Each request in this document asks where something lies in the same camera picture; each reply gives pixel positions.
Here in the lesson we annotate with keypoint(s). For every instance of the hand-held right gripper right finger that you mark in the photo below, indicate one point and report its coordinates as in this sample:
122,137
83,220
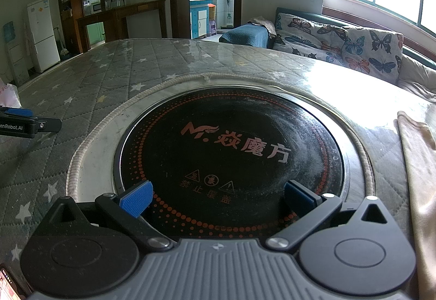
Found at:
299,198

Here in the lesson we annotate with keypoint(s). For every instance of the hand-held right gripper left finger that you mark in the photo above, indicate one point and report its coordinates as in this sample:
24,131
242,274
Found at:
136,199

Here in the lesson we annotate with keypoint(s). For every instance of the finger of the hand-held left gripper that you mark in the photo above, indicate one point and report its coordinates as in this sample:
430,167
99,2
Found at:
49,125
18,112

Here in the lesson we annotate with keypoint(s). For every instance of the cream sweater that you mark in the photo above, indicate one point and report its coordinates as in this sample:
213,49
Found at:
422,184

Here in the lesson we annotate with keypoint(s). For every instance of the white pink tissue packet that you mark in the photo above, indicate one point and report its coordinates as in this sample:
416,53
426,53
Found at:
8,94

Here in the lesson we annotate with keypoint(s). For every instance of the white refrigerator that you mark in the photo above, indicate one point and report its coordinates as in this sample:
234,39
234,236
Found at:
42,38

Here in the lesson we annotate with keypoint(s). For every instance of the round black induction cooker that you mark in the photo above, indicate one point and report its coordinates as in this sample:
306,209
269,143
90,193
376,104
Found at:
231,150

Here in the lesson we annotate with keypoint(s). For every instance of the microwave oven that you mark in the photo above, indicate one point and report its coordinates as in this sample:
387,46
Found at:
97,7

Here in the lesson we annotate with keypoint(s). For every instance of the dark wooden cabinet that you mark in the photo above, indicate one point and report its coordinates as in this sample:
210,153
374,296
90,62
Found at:
119,17

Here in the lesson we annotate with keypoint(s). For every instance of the smartphone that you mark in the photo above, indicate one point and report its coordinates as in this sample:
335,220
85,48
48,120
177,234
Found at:
6,286

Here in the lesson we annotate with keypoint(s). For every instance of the square butterfly print cushion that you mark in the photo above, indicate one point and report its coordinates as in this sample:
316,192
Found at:
371,55

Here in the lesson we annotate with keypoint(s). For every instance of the long butterfly print cushion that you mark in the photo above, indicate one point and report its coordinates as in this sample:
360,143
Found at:
306,36

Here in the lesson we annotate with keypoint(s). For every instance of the beige pillow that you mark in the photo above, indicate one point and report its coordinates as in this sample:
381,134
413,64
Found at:
417,73

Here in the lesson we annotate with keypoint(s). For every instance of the blue quilted cushion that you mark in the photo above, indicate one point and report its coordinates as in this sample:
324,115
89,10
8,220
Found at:
243,36

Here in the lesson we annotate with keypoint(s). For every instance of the beige cloth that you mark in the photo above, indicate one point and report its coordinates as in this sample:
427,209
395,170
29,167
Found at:
264,25

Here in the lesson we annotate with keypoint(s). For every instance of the teal sofa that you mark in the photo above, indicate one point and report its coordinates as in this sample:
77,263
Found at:
316,17

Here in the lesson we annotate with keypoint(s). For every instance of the blue white cabinet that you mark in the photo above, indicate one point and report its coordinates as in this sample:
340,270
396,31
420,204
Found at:
199,19

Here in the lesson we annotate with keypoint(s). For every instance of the mop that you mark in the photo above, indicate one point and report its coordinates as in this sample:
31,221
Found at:
229,19

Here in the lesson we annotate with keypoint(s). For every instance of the orange plastic stool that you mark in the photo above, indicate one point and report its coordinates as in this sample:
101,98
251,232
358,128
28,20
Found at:
212,19

